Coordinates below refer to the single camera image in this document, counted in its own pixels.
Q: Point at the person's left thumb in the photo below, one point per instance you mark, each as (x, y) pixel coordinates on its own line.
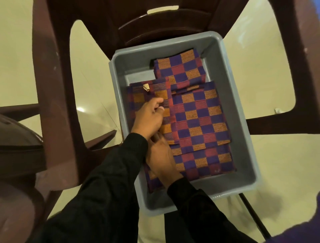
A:
(160, 109)

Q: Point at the dark plastic chair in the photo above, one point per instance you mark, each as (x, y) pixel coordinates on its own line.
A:
(17, 150)

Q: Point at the brown plastic chair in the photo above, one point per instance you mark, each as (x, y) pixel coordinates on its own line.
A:
(53, 100)

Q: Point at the checkered cloth with tag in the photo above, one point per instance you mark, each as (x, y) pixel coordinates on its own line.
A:
(140, 96)

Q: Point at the purple garment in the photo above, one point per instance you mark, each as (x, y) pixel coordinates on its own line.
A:
(300, 230)

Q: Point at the person's right forearm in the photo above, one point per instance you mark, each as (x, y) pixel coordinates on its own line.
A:
(197, 215)

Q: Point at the small white scrap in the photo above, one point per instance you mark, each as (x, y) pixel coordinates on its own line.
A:
(278, 110)

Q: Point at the black metal rod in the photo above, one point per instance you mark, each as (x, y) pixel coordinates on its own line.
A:
(255, 215)

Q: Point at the person's right fingers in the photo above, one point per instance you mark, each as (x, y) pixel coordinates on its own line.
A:
(158, 140)

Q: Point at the beige paper tag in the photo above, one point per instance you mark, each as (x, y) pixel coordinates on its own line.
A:
(146, 88)

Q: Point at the person's left hand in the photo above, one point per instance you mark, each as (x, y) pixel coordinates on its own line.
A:
(147, 120)

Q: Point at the wide checkered folded cloth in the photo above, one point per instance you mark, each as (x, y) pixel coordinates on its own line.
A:
(207, 162)

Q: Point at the large checkered folded cloth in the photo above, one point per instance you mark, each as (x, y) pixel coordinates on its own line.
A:
(200, 117)

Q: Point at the small checkered folded cloth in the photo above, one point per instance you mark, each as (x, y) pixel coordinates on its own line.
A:
(181, 67)

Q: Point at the person's left forearm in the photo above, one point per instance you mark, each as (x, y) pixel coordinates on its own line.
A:
(107, 190)

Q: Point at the person's right hand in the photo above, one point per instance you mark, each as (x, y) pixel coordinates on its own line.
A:
(162, 160)

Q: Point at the grey plastic tub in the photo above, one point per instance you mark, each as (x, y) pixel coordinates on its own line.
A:
(235, 105)

